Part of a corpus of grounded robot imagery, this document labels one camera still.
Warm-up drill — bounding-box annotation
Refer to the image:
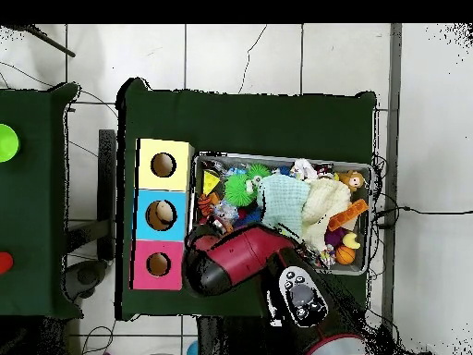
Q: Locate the shallow clear mesh bin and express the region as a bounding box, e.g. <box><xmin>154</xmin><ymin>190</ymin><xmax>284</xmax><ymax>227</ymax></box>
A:
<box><xmin>189</xmin><ymin>153</ymin><xmax>373</xmax><ymax>276</ymax></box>

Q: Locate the small red round object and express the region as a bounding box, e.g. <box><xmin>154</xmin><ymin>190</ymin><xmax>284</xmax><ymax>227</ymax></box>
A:
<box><xmin>0</xmin><ymin>251</ymin><xmax>15</xmax><ymax>275</ymax></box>

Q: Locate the bright green round object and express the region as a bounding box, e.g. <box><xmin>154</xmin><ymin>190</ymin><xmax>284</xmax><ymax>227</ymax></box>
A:
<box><xmin>0</xmin><ymin>123</ymin><xmax>20</xmax><ymax>164</ymax></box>

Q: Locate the small brown plush doll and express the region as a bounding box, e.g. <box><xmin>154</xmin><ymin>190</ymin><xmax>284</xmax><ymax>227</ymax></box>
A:
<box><xmin>338</xmin><ymin>169</ymin><xmax>368</xmax><ymax>193</ymax></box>

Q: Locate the black cable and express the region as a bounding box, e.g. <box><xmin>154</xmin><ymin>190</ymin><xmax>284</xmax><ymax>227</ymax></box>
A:
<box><xmin>371</xmin><ymin>205</ymin><xmax>473</xmax><ymax>225</ymax></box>

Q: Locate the orange plastic toy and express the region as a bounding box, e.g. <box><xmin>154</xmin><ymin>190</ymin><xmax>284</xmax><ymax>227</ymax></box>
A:
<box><xmin>328</xmin><ymin>198</ymin><xmax>370</xmax><ymax>233</ymax></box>

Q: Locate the small orange basketball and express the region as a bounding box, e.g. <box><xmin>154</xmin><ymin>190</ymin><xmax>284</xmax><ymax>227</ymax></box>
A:
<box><xmin>335</xmin><ymin>245</ymin><xmax>357</xmax><ymax>266</ymax></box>

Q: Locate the orange tiger plush toy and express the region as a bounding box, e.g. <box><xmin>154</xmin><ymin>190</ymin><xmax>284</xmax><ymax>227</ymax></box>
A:
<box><xmin>196</xmin><ymin>192</ymin><xmax>222</xmax><ymax>218</ymax></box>

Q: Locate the large green spiky ball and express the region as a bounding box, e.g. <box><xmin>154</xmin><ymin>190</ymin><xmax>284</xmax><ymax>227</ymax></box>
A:
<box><xmin>224</xmin><ymin>173</ymin><xmax>256</xmax><ymax>208</ymax></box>

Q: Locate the green cloth side table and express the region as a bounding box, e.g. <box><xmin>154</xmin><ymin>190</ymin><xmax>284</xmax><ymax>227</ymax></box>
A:
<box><xmin>0</xmin><ymin>82</ymin><xmax>81</xmax><ymax>319</ymax></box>

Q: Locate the small green spiky ball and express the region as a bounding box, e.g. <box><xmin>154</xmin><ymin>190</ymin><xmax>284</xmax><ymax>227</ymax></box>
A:
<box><xmin>247</xmin><ymin>164</ymin><xmax>273</xmax><ymax>185</ymax></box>

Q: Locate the mint green muslin cloth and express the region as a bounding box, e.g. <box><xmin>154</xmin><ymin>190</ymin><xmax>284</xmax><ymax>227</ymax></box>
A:
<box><xmin>256</xmin><ymin>174</ymin><xmax>311</xmax><ymax>241</ymax></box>

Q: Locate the cream muslin cloth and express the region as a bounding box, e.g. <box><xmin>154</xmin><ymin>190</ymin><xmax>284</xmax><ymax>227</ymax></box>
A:
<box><xmin>298</xmin><ymin>177</ymin><xmax>353</xmax><ymax>254</ymax></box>

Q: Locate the wooden box with three holes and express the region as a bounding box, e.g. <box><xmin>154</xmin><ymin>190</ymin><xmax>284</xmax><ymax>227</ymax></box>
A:
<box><xmin>131</xmin><ymin>137</ymin><xmax>195</xmax><ymax>292</ymax></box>

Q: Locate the yellow cheese wedge toy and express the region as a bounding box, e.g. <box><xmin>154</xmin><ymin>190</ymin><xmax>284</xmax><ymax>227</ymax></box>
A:
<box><xmin>202</xmin><ymin>170</ymin><xmax>222</xmax><ymax>196</ymax></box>

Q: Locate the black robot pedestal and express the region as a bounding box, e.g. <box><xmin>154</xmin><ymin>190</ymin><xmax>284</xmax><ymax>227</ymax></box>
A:
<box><xmin>195</xmin><ymin>316</ymin><xmax>274</xmax><ymax>355</ymax></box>

